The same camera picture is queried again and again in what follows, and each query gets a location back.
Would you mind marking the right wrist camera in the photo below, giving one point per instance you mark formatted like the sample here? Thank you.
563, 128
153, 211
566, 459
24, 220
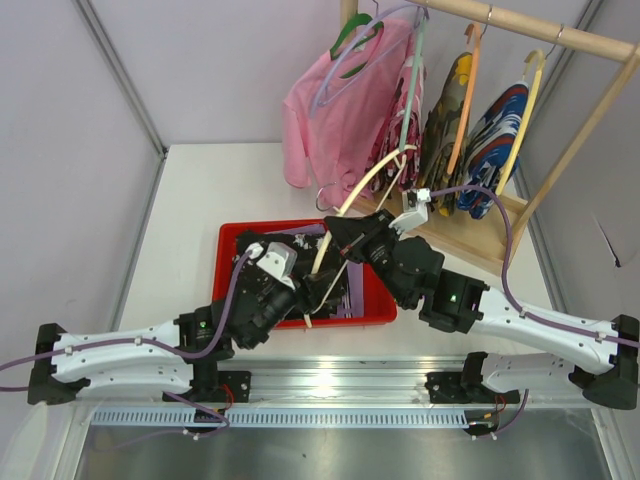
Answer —
415, 210

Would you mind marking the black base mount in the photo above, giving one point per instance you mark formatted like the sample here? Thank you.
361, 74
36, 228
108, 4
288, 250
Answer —
220, 390
456, 387

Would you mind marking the wooden clothes rack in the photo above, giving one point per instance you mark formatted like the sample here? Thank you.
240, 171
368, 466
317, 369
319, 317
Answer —
570, 166

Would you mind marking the pink patterned garment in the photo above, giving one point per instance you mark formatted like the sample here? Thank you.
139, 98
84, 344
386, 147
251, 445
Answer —
387, 138

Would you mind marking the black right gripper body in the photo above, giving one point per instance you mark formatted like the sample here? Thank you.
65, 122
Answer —
357, 241

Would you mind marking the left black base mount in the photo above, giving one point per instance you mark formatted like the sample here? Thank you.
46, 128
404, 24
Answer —
220, 390

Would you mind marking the black floral garment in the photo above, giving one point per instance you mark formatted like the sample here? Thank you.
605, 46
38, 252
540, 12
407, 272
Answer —
249, 236

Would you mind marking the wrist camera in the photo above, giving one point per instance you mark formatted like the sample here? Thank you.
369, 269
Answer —
276, 259
415, 210

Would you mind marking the camouflage garment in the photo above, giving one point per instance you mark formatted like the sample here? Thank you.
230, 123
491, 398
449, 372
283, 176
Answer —
440, 129

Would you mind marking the orange hanger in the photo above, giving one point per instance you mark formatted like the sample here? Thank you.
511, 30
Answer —
474, 34

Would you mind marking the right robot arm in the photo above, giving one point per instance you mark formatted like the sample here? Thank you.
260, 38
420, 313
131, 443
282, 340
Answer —
601, 356

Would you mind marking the aluminium rail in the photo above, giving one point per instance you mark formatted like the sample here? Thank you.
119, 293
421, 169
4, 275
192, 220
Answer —
342, 381

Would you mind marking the pink t-shirt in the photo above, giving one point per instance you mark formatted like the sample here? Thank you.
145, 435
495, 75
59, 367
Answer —
333, 112

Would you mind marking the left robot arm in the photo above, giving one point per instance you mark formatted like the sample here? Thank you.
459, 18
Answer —
175, 359

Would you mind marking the blue patterned garment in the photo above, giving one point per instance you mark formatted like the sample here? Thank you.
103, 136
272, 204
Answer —
491, 139

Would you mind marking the yellow hanger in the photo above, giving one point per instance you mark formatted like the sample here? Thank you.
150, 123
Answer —
535, 60

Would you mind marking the white cable duct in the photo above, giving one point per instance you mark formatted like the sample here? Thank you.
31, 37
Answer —
283, 417

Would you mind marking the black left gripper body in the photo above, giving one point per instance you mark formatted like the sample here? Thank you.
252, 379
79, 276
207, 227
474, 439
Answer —
304, 288

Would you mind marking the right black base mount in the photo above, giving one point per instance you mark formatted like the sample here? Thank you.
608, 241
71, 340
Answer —
456, 387

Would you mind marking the cream hanger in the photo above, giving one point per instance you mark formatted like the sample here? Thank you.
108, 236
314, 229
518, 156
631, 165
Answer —
360, 185

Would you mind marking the red plastic tray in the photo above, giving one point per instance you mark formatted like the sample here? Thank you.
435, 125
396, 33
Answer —
379, 306

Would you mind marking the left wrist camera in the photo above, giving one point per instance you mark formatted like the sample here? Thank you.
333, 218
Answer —
276, 259

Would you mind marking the purple trousers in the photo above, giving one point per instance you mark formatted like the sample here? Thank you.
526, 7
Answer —
355, 290

